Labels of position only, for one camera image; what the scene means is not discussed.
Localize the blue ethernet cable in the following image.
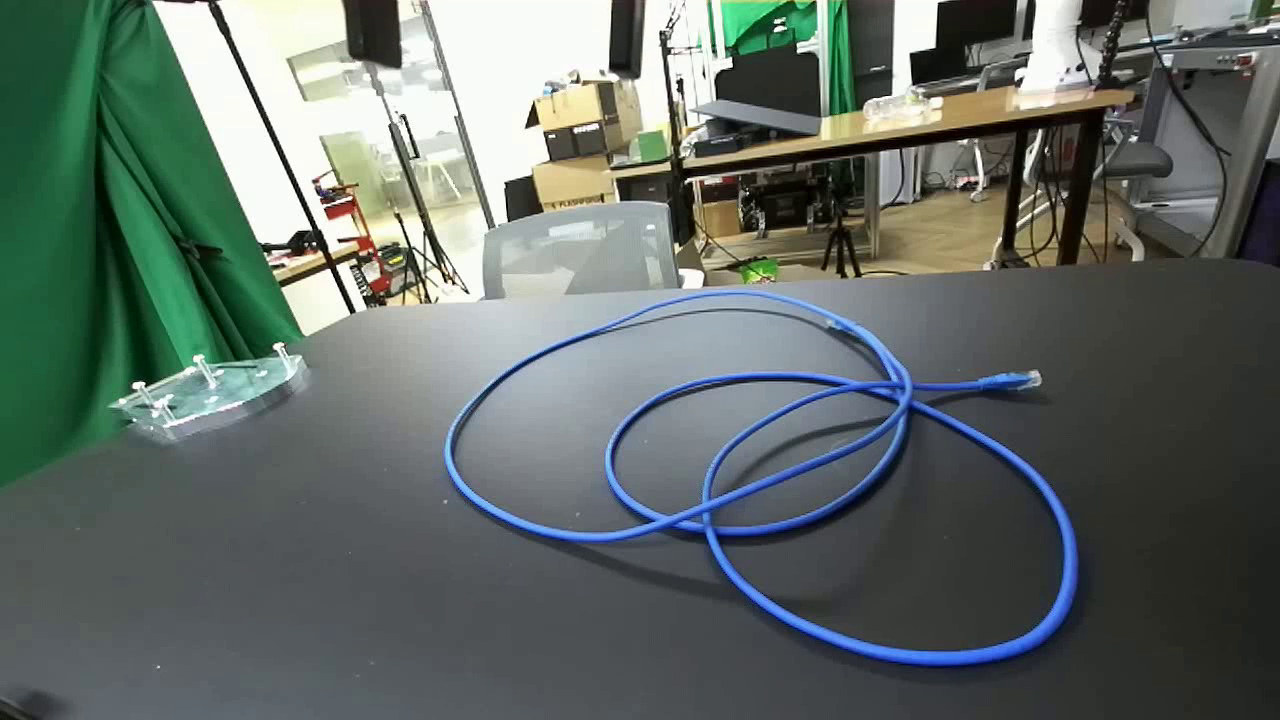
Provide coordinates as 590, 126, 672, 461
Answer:
440, 287, 1085, 671

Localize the grey mesh office chair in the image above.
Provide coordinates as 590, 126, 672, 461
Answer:
485, 200, 678, 302

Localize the cardboard box stack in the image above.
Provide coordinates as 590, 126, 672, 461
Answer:
529, 80, 638, 208

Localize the clear acrylic plate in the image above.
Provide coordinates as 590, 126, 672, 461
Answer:
116, 346, 306, 444

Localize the long wooden desk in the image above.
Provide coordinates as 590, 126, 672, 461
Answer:
610, 90, 1132, 263

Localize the black light stand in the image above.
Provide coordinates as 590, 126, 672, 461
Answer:
204, 0, 355, 316

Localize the green backdrop cloth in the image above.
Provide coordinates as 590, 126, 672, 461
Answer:
0, 0, 300, 483

